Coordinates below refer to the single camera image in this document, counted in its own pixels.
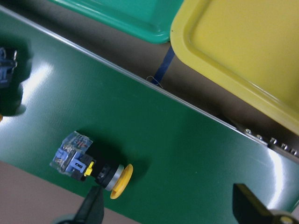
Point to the yellow push button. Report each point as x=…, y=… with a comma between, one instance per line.
x=9, y=96
x=76, y=158

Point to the green plastic tray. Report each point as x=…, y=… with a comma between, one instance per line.
x=148, y=20

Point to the green conveyor belt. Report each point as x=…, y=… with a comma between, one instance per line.
x=185, y=163

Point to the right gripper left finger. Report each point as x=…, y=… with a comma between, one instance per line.
x=91, y=210

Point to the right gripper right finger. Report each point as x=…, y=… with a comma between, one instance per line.
x=248, y=209

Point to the yellow plastic tray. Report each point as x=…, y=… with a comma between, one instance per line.
x=248, y=47

